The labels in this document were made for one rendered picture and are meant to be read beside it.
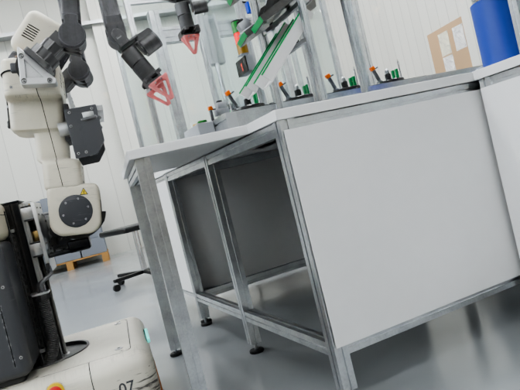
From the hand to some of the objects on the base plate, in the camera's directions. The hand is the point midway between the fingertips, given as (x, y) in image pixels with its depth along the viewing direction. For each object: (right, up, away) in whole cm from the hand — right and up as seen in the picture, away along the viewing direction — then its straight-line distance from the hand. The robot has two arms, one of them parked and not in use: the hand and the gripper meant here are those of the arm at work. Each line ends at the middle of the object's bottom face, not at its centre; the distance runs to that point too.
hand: (194, 52), depth 216 cm
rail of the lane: (+1, -38, +33) cm, 50 cm away
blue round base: (+119, -10, -12) cm, 120 cm away
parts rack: (+50, -27, -16) cm, 59 cm away
